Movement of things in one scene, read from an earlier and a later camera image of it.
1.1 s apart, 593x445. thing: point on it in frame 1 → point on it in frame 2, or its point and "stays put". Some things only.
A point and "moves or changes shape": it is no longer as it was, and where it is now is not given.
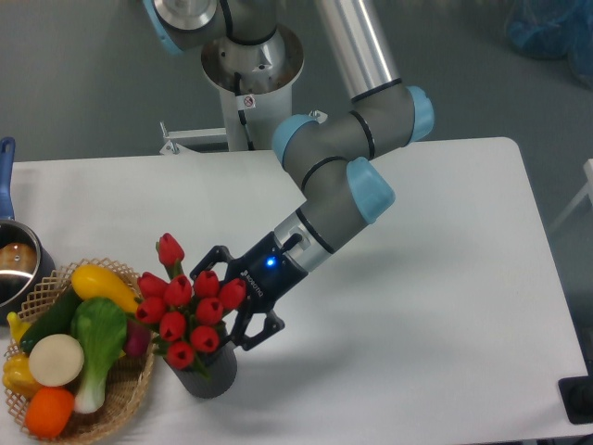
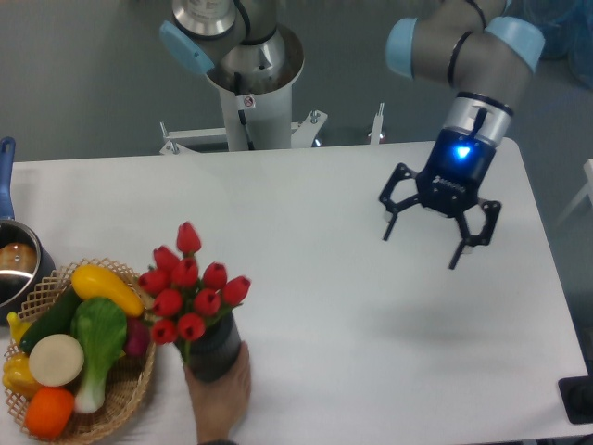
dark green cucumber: x=55 y=321 stays put
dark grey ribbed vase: x=221 y=375 → x=215 y=353
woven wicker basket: x=57 y=284 stays put
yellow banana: x=17 y=327 stays put
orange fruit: x=49 y=412 stays put
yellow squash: x=90 y=281 stays put
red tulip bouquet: x=190 y=311 moves or changes shape
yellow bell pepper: x=18 y=376 stays put
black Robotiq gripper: x=267 y=274 → x=459 y=167
